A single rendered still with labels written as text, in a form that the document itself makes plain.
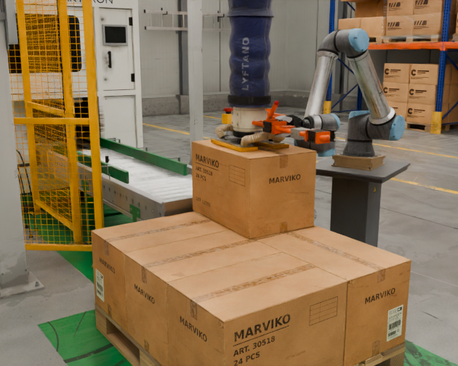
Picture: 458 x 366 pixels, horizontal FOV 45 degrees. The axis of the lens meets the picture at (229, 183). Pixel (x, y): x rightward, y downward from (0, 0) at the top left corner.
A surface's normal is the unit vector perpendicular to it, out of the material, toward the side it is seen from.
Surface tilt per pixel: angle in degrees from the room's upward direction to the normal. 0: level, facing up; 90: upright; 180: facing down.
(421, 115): 91
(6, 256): 90
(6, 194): 90
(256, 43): 77
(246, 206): 90
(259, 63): 70
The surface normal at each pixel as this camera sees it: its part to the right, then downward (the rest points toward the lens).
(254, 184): 0.51, 0.20
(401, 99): -0.79, 0.20
